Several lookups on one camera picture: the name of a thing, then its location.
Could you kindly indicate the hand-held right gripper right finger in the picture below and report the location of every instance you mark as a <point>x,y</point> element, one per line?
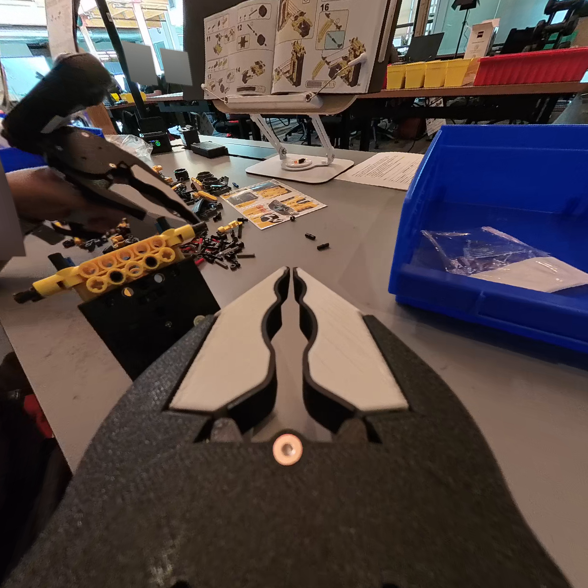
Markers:
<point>349,363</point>

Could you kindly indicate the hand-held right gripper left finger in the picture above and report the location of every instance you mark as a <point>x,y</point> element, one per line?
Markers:
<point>220,363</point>

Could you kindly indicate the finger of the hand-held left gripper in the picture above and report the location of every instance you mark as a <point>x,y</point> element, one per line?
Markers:
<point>156,188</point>
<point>131,211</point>

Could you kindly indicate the yellow black toy brick assembly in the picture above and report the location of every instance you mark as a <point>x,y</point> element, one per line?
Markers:
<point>115,271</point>

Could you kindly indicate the pile of toy brick pieces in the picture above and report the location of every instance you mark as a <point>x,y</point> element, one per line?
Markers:
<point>216,248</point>

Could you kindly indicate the person's left forearm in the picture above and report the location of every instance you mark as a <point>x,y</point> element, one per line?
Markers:
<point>9,220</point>

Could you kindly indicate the person's left hand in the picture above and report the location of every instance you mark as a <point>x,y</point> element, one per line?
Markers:
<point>41,193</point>

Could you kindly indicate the brown cardboard box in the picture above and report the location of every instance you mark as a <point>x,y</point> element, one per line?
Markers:
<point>103,119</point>

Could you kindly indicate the crumpled clear plastic bag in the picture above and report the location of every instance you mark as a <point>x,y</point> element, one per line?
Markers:
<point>135,144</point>

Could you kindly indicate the small black box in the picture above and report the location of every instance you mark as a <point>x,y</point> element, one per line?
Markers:
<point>189,136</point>

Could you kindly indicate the flat black adapter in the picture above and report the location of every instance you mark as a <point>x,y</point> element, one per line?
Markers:
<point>210,150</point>

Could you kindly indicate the yellow sticker sheet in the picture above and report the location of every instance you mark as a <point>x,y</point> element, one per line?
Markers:
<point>257,204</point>

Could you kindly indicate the black slanted pole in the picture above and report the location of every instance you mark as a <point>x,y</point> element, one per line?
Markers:
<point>115,46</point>

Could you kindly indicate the white book stand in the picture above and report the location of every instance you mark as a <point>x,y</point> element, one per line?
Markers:
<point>266,170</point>

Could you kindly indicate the white printed poster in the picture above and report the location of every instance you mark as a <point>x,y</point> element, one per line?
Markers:
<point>59,27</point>

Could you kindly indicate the printed white paper sheet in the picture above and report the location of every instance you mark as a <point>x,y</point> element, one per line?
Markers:
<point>381,171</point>

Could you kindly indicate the open instruction booklet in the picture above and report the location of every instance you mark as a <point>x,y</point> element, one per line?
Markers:
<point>294,50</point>

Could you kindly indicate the person's dark clothing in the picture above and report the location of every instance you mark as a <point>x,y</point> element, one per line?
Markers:
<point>18,482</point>

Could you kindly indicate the large blue storage bin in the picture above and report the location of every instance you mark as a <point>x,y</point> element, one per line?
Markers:
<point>505,170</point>

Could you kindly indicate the yellow storage bin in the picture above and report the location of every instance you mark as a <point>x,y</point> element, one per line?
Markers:
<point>435,74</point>
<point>415,76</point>
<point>396,77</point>
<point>457,72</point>

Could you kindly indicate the long wooden table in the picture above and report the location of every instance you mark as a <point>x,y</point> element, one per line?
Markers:
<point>459,92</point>

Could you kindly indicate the black laptop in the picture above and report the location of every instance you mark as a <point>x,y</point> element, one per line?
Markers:
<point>425,46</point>

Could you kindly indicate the red storage bin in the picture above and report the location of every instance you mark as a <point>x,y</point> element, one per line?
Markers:
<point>528,66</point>

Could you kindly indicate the white sign card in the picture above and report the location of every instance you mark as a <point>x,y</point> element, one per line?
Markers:
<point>480,41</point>

